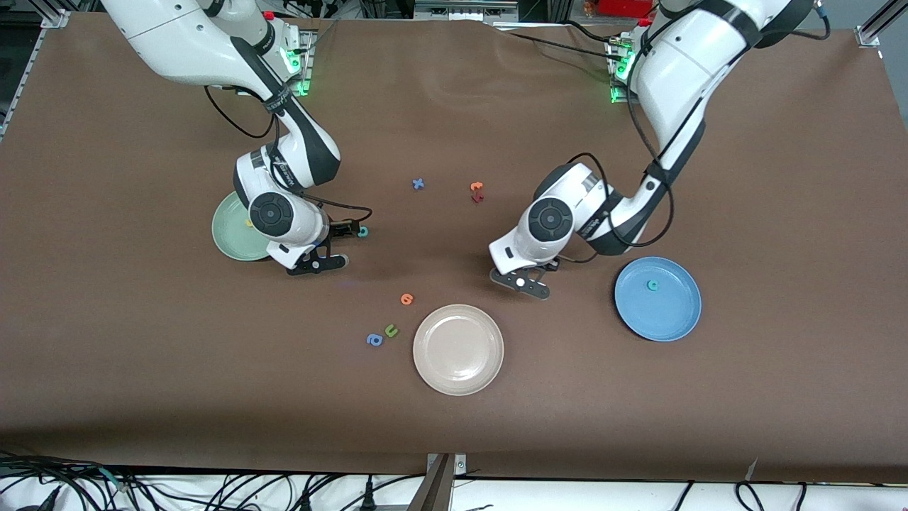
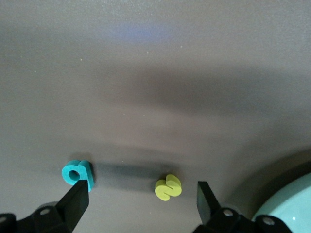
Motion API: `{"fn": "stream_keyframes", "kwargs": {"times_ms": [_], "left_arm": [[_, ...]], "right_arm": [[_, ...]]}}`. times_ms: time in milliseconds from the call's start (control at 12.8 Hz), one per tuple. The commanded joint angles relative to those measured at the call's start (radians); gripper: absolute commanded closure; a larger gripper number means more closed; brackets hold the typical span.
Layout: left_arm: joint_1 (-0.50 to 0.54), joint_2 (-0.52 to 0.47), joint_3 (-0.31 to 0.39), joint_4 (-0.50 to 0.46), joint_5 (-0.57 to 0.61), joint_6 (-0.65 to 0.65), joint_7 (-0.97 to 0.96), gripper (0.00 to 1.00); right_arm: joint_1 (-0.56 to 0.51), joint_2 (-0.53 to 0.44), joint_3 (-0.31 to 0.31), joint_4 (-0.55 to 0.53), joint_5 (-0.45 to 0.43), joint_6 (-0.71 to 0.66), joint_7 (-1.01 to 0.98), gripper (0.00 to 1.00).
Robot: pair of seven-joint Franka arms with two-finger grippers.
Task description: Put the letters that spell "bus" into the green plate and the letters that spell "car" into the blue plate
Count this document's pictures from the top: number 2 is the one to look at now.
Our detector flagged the light green plate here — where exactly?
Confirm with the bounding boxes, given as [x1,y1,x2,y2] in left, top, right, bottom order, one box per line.
[251,169,311,233]

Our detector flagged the brown table cover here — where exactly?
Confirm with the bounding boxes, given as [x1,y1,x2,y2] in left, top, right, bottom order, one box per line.
[0,0,311,233]

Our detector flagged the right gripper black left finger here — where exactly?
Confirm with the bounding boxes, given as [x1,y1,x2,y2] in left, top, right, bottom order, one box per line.
[0,180,89,233]

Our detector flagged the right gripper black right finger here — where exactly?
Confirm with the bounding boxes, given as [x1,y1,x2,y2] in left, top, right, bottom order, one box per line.
[193,181,292,233]

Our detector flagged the teal foam letter b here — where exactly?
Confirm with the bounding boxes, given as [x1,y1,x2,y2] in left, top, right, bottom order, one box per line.
[61,159,94,192]

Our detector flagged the yellow foam letter s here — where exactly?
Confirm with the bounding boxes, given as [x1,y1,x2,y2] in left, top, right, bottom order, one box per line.
[155,174,182,201]

